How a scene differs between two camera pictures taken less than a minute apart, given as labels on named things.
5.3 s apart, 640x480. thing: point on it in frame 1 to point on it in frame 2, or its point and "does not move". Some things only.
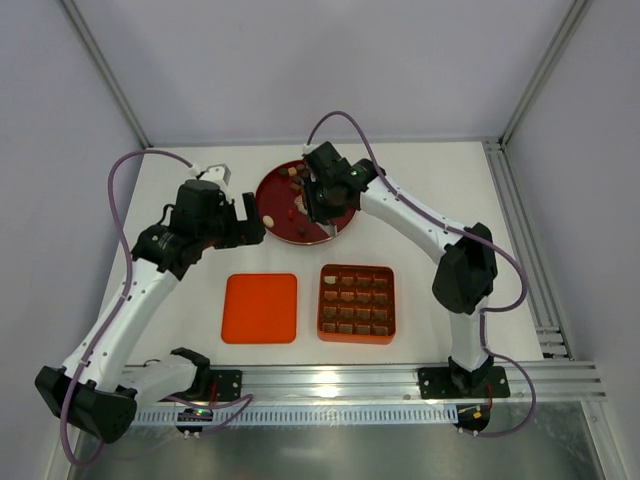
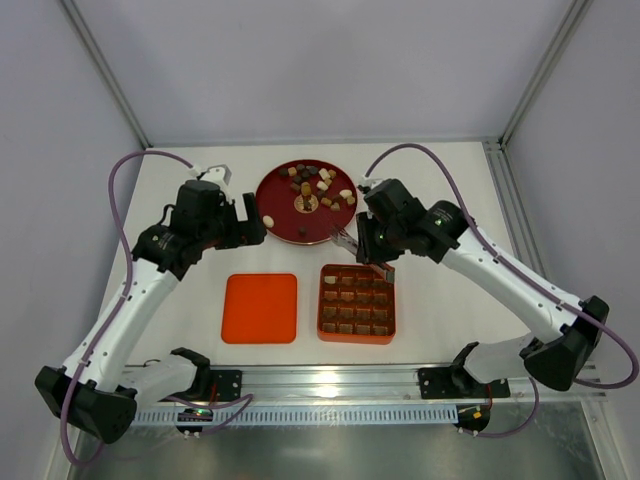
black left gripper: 239,226 does not move
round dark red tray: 277,210 does not move
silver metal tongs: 331,230 to 342,238
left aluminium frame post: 107,73 does not move
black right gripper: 316,209 to 371,245
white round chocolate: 268,221 does not move
